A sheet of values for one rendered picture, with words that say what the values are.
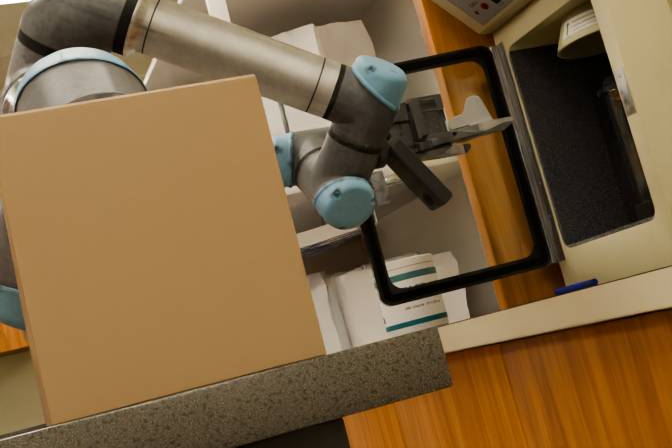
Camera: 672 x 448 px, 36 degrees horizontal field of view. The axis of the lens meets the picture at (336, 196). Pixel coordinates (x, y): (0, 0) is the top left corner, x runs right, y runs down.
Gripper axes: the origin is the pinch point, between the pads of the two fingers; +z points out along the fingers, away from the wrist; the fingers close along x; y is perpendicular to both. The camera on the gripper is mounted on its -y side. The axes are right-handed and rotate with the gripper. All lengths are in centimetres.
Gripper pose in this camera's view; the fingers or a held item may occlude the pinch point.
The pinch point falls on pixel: (493, 137)
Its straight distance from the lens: 158.9
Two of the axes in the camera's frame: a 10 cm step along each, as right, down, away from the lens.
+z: 9.2, -1.8, 3.5
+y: -2.4, -9.6, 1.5
